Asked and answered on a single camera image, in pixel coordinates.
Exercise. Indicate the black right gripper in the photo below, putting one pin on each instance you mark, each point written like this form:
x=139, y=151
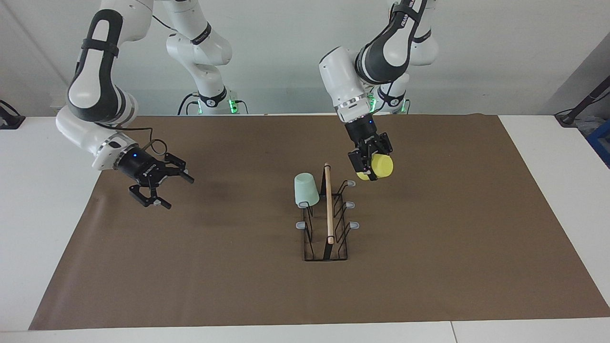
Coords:
x=140, y=166

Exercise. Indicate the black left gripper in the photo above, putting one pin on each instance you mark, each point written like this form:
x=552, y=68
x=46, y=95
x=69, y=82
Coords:
x=364, y=136

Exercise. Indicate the yellow plastic cup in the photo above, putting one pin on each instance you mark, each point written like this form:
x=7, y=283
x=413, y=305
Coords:
x=381, y=166

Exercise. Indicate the green plastic cup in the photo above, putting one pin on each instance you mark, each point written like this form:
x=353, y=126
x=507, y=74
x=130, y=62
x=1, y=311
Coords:
x=306, y=190

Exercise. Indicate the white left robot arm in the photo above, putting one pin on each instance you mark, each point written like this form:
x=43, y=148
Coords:
x=340, y=81

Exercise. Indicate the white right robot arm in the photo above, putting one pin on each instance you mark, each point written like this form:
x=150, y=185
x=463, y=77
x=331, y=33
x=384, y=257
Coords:
x=90, y=95

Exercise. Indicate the white power box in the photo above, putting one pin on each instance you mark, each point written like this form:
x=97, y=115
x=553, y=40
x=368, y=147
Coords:
x=59, y=105

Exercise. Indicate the brown table mat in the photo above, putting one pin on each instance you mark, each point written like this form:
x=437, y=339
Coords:
x=238, y=286

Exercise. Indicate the black table clamp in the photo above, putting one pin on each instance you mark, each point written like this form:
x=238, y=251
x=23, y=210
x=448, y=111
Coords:
x=12, y=121

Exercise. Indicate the black stand pole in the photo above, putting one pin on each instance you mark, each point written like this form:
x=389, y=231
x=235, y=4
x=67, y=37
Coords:
x=584, y=100

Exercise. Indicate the blue box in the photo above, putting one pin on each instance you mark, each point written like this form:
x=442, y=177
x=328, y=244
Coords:
x=601, y=143

